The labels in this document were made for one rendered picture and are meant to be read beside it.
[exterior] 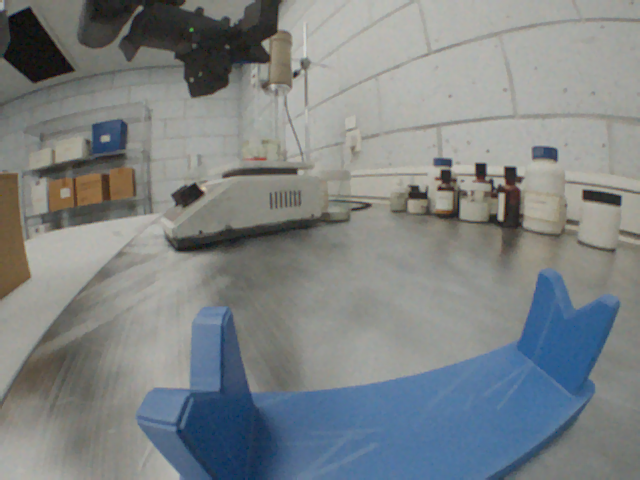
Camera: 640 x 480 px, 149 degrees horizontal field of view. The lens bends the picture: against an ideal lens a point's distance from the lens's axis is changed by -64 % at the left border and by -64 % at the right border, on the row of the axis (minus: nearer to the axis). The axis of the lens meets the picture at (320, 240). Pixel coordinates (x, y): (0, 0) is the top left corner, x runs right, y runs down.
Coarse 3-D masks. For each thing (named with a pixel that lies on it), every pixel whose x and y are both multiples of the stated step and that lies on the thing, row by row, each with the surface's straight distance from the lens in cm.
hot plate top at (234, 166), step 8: (248, 160) 29; (256, 160) 29; (216, 168) 34; (224, 168) 31; (232, 168) 29; (240, 168) 28; (248, 168) 29; (256, 168) 30; (264, 168) 30; (272, 168) 31; (280, 168) 32; (288, 168) 32; (296, 168) 33; (304, 168) 33; (312, 168) 34
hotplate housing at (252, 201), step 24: (216, 192) 27; (240, 192) 27; (264, 192) 29; (288, 192) 30; (312, 192) 33; (192, 216) 26; (216, 216) 26; (240, 216) 27; (264, 216) 29; (288, 216) 31; (312, 216) 33; (192, 240) 26; (216, 240) 27
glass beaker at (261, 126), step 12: (252, 108) 35; (264, 108) 35; (276, 108) 36; (252, 120) 35; (264, 120) 34; (276, 120) 35; (252, 132) 34; (264, 132) 34; (276, 132) 35; (252, 144) 34; (264, 144) 34; (276, 144) 34; (252, 156) 34; (264, 156) 33; (276, 156) 34
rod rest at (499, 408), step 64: (576, 320) 7; (192, 384) 4; (384, 384) 6; (448, 384) 7; (512, 384) 7; (576, 384) 8; (192, 448) 3; (256, 448) 5; (320, 448) 5; (384, 448) 5; (448, 448) 5; (512, 448) 6
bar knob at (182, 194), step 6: (192, 186) 28; (198, 186) 28; (180, 192) 29; (186, 192) 29; (192, 192) 29; (198, 192) 28; (204, 192) 29; (180, 198) 30; (186, 198) 29; (192, 198) 28; (198, 198) 28; (186, 204) 28
